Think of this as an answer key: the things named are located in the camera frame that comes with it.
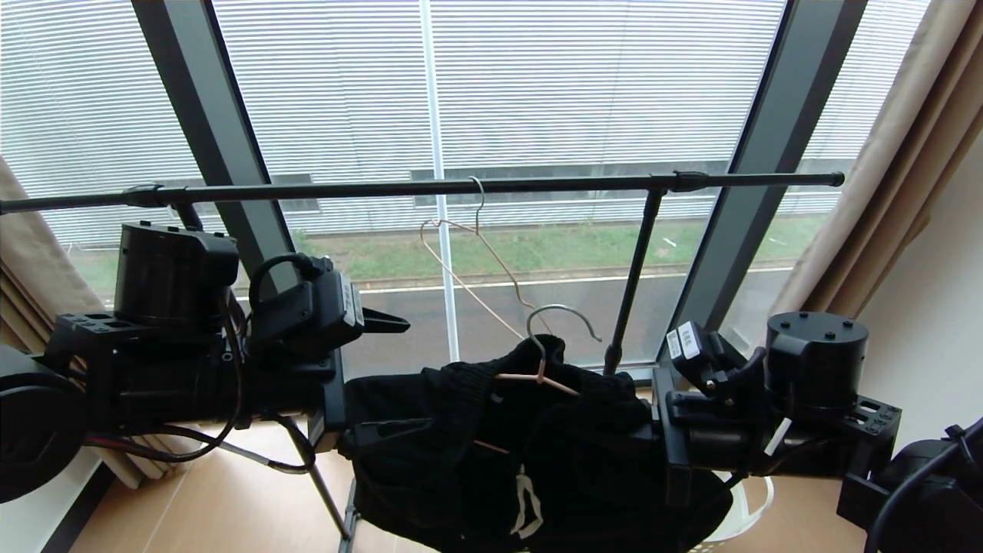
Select white laundry basket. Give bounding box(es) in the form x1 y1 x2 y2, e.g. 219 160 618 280
691 472 775 553

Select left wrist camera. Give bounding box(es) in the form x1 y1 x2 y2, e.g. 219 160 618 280
247 265 366 362

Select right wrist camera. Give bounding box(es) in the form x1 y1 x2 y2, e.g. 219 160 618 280
664 321 769 408

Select black shorts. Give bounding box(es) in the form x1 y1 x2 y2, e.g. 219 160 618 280
342 334 734 553

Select beige curtain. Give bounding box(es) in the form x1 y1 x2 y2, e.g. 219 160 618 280
0 157 193 488
768 0 983 320

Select pink clothes hanger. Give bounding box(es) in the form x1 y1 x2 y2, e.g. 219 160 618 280
420 177 554 339
475 305 602 455

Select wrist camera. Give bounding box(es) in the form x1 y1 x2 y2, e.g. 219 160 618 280
247 265 366 362
664 321 769 408

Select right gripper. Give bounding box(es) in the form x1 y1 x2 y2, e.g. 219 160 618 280
651 365 846 508

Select black clothes rack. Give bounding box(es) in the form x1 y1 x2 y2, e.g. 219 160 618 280
0 171 846 553

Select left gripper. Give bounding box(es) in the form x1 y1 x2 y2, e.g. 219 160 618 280
115 306 435 462

